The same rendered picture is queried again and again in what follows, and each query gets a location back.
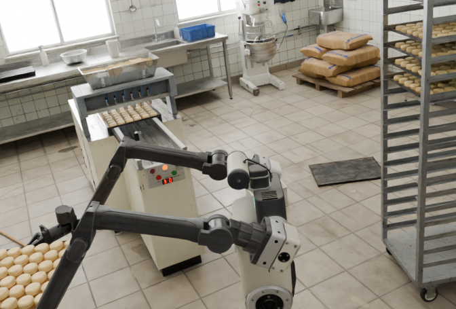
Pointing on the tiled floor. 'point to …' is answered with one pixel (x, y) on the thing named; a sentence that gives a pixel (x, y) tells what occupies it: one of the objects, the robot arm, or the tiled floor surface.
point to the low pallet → (337, 85)
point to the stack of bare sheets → (345, 171)
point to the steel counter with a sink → (43, 125)
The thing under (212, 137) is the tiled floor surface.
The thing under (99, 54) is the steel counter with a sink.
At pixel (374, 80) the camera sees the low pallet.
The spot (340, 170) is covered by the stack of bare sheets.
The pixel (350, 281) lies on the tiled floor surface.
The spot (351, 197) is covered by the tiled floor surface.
